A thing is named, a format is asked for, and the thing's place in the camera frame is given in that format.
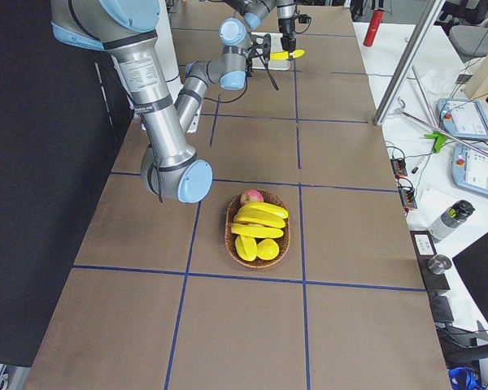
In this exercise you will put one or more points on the red pink apple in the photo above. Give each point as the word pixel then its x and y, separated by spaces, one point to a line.
pixel 251 195

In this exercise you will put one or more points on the orange black connector box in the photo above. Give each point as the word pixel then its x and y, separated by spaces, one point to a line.
pixel 399 167

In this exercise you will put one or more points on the white bear tray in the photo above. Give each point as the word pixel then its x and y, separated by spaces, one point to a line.
pixel 276 62

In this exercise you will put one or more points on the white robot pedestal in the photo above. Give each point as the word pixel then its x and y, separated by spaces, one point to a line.
pixel 175 69

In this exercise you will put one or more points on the blue teach pendant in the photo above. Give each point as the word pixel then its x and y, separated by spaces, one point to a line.
pixel 463 118
pixel 469 169

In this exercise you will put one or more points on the yellow banana bunch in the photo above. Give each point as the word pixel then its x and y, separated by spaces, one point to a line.
pixel 272 209
pixel 267 220
pixel 256 231

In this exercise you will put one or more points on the small metal cup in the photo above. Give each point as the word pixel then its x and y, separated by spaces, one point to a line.
pixel 439 264

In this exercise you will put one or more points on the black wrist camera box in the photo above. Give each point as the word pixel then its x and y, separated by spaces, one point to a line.
pixel 304 19

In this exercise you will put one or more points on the black monitor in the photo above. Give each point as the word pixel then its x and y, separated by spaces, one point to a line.
pixel 472 265

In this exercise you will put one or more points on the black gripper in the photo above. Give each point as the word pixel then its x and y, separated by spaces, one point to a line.
pixel 288 29
pixel 249 68

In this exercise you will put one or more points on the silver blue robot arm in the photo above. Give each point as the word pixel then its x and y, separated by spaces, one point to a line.
pixel 255 12
pixel 127 31

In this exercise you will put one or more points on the woven wicker basket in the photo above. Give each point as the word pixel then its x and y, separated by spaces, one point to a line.
pixel 229 238

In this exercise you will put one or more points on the red cylinder bottle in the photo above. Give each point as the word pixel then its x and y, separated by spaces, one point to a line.
pixel 373 27

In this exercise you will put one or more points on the aluminium frame post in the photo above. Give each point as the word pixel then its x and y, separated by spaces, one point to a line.
pixel 425 23

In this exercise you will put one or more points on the blue teach pendant near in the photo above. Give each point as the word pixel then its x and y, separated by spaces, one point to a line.
pixel 469 169

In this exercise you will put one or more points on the grey water bottle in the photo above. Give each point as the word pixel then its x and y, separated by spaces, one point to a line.
pixel 450 220

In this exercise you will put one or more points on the blue teach pendant far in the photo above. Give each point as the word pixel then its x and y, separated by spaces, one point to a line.
pixel 463 118

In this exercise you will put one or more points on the green clamp tool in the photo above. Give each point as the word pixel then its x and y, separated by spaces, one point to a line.
pixel 439 141

